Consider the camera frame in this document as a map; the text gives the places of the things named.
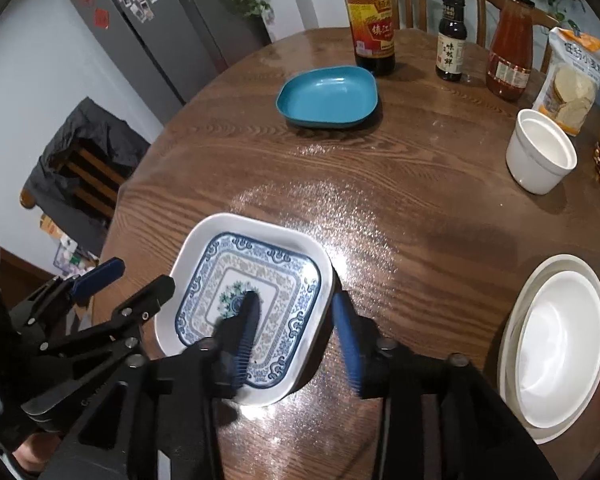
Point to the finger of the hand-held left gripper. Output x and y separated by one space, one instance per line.
97 277
147 295

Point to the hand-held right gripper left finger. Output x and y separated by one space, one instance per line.
246 332

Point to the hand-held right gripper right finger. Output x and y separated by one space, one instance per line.
348 347

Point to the blue patterned square plate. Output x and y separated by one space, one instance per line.
280 270

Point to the white bowl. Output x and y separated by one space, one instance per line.
560 350

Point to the large white round plate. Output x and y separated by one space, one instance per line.
545 434

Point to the light blue bowl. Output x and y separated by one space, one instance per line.
325 95

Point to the white round cup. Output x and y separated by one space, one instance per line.
530 160

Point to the plastic bag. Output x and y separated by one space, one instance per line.
75 260

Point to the wooden chair with slats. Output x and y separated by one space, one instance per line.
87 170

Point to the dark jacket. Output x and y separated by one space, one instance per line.
105 130

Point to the grey refrigerator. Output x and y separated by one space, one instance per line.
150 55

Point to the red square sticker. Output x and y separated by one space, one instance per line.
103 17

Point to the small dark soy sauce bottle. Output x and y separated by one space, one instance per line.
451 55

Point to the tall vinegar bottle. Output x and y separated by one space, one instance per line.
375 35

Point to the red sauce bottle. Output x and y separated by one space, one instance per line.
510 45

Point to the white flour bag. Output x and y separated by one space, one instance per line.
575 85

